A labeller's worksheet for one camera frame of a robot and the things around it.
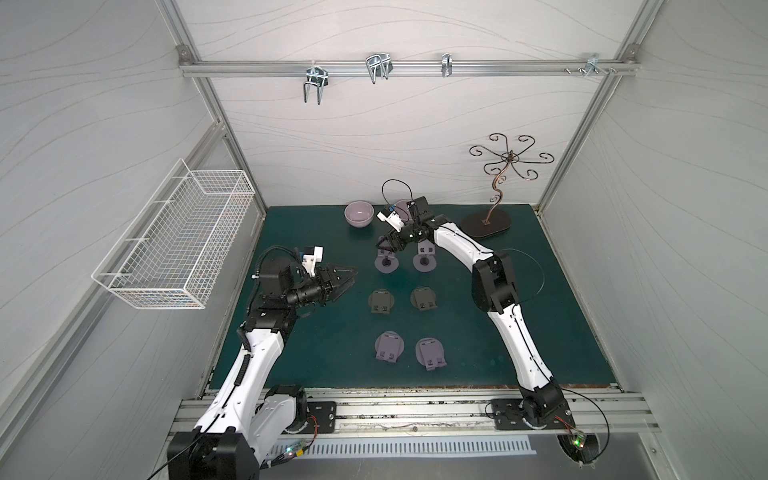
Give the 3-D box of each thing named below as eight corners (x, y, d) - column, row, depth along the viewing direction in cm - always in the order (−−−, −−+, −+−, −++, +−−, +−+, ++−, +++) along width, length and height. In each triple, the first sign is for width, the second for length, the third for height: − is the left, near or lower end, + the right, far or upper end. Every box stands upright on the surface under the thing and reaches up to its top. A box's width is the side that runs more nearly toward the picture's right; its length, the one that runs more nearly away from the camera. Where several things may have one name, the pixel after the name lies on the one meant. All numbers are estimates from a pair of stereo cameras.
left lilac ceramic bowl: (343, 229, 117) (341, 216, 111) (350, 211, 123) (349, 198, 118) (368, 232, 116) (367, 220, 110) (374, 214, 122) (373, 202, 117)
